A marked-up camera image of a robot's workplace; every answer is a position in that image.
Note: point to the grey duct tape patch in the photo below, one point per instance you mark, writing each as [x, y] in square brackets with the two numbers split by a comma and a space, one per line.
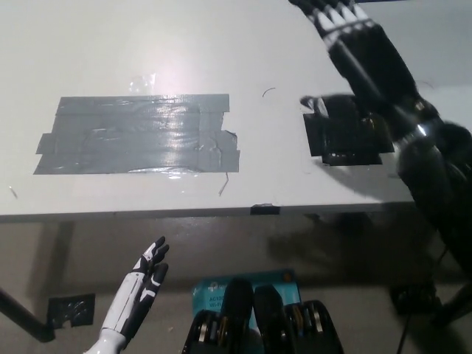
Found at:
[110, 140]

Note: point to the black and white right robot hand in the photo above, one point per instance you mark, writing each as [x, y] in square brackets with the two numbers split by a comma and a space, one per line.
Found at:
[365, 51]

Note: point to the black tape patch on table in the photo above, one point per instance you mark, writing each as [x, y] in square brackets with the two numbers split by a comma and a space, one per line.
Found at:
[343, 144]

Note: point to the black stand base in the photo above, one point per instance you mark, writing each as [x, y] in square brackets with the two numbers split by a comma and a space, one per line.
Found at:
[413, 298]

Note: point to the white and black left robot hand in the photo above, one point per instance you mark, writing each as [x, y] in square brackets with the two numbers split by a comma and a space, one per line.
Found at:
[142, 291]

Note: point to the black metal table leg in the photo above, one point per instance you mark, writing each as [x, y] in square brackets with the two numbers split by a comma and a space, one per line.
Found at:
[26, 319]

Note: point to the clear tape piece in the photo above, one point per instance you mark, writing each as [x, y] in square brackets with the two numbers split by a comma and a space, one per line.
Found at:
[142, 84]

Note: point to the teal wifi adapter box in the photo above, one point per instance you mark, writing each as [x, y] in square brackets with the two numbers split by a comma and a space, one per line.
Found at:
[284, 282]

